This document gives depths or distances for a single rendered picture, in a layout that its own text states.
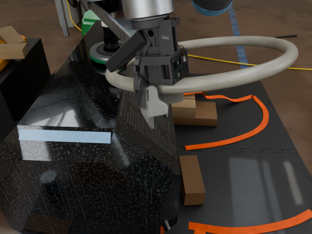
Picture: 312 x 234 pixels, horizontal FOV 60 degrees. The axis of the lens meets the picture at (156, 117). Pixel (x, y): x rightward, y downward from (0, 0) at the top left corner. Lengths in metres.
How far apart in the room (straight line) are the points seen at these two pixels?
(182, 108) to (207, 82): 1.64
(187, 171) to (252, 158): 0.55
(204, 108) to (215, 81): 1.80
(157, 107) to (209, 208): 1.29
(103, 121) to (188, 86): 0.52
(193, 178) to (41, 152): 0.99
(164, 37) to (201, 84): 0.11
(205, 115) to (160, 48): 1.77
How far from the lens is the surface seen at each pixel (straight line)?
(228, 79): 0.53
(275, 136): 2.33
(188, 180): 1.70
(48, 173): 1.07
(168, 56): 0.48
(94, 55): 1.34
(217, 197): 1.81
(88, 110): 1.05
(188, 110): 2.16
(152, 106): 0.53
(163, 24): 0.49
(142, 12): 0.48
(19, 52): 1.68
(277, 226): 1.80
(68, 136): 0.99
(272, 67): 0.58
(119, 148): 0.96
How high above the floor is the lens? 1.47
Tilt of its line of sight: 39 degrees down
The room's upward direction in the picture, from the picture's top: straight up
